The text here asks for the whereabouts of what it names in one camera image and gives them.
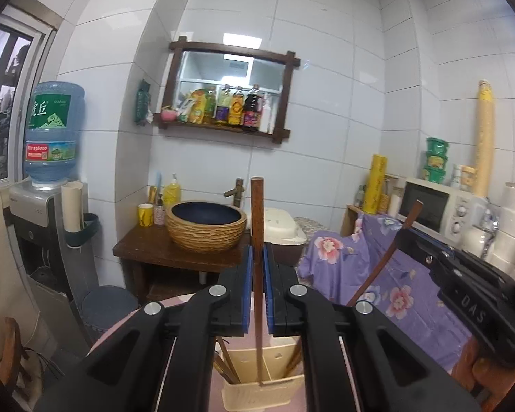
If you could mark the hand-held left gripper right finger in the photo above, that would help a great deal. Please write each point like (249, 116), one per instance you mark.
(268, 296)

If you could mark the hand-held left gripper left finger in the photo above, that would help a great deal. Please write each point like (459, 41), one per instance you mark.
(249, 292)

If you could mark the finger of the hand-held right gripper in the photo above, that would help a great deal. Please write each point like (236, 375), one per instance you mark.
(412, 244)

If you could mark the beige perforated utensil holder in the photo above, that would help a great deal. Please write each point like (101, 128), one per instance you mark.
(261, 399)

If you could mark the person's right forearm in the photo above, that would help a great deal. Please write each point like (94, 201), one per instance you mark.
(498, 377)

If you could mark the white microwave oven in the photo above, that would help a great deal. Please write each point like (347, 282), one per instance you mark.
(429, 206)

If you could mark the white plastic bottle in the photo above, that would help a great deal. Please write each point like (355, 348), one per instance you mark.
(395, 205)

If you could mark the purple floral cloth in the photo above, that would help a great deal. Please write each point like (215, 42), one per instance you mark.
(347, 257)

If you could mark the yellow wrap roll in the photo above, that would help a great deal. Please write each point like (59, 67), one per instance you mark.
(375, 184)

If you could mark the woven pattern wash basin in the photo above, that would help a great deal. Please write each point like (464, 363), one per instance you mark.
(206, 236)

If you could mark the white plastic tub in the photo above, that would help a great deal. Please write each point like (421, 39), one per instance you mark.
(283, 223)

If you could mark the bronze faucet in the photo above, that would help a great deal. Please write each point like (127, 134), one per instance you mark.
(238, 193)

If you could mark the dark wooden washstand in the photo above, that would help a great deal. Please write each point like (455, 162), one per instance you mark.
(154, 249)

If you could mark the small floral pump bottle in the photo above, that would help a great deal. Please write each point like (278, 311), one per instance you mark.
(159, 216)

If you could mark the yellow soap pump bottle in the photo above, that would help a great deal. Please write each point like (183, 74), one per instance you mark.
(171, 195)

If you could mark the tall stack of paper cups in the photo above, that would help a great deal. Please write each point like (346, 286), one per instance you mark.
(485, 137)

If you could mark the blue toothbrush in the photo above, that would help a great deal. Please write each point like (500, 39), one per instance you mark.
(158, 182)

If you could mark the grey trash bin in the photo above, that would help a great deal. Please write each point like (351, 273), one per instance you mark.
(107, 313)

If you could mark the blue cup holder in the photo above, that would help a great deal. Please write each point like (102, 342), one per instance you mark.
(88, 227)

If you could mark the white slim bottle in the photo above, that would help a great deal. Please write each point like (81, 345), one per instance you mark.
(268, 113)

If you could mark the dark sauce bottle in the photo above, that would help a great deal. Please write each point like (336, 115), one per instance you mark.
(252, 109)

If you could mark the orange label bottle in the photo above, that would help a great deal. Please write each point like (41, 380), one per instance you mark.
(237, 109)

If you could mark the yellow snack bag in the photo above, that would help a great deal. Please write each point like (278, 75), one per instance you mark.
(186, 109)

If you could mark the pink bowl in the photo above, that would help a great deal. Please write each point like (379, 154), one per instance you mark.
(169, 114)

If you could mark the beige paper cup stack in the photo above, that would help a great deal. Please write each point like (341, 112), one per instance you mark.
(72, 206)

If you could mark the green hanging packet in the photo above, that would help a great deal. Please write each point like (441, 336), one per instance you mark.
(141, 101)

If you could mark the grey water dispenser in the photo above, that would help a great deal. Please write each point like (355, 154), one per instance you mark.
(34, 231)

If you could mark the wooden framed mirror shelf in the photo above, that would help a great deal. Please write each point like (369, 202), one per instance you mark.
(223, 68)

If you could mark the wooden stool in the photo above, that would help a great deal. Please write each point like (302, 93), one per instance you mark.
(10, 343)

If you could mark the blue water bottle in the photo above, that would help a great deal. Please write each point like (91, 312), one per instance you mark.
(51, 137)

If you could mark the window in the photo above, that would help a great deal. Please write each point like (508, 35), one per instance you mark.
(4, 94)

